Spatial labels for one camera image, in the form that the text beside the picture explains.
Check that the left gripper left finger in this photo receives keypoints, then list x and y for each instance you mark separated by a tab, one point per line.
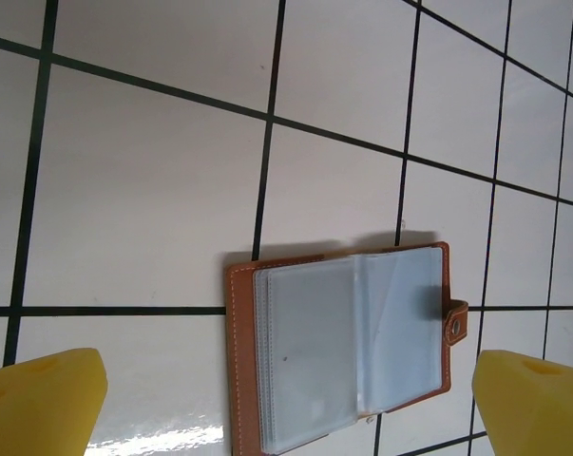
39	408

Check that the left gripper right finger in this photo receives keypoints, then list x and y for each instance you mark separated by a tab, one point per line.
538	413

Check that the brown leather card holder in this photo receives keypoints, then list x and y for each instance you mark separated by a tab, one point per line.
314	342

